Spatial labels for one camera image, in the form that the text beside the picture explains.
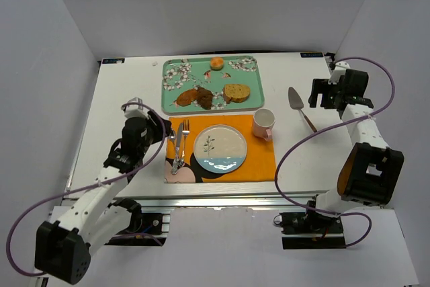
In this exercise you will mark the silver knife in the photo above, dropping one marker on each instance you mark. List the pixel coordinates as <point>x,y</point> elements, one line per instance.
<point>177,159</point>

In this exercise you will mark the green floral tray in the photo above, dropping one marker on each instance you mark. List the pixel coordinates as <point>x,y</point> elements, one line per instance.
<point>182,74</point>

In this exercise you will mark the blue table label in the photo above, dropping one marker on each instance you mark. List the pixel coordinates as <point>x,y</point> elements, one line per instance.
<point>311,55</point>
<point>107,61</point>

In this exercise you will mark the pink mug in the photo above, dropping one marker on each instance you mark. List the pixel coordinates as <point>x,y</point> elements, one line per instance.
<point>263,122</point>

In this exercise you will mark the right blue table label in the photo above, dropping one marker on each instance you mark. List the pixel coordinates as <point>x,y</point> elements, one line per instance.
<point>311,55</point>

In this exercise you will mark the dark chocolate pastry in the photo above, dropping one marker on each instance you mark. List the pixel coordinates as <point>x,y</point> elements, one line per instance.
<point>204,98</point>

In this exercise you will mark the metal cake server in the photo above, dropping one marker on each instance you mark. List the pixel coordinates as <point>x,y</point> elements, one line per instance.
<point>296,103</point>

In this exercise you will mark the silver spoon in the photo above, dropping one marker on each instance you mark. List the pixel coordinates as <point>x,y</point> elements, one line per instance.
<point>172,139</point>

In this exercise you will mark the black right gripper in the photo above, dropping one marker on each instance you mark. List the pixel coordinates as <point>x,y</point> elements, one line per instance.
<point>322,89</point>

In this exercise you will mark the brown croissant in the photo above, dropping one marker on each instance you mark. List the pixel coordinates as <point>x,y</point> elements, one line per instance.
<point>187,97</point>

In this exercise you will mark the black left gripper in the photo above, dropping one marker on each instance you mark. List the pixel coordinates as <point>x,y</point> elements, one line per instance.
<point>160,126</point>

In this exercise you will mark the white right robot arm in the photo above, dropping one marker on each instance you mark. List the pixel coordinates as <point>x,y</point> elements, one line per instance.
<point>371,171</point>

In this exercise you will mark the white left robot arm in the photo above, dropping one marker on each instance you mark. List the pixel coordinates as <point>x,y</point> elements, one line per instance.
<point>64,248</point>

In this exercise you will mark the orange cartoon placemat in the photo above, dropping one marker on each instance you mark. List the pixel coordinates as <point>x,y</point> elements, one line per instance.
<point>259,163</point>

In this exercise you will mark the ceramic plate with plant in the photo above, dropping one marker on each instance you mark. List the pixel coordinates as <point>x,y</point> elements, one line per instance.
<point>220,149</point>

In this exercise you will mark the sliced bread loaf piece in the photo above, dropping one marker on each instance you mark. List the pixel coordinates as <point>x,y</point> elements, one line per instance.
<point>236,93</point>

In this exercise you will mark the silver fork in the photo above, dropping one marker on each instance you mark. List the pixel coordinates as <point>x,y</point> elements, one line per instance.
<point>185,133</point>

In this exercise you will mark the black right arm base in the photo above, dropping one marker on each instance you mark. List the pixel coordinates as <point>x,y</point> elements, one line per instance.
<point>310,230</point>

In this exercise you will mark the small round bun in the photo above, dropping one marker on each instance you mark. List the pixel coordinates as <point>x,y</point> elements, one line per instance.
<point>216,63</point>

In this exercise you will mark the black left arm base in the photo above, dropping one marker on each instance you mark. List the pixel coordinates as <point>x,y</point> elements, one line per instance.
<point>145,229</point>

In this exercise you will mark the left blue table label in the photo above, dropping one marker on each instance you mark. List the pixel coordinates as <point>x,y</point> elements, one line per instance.
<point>107,61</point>

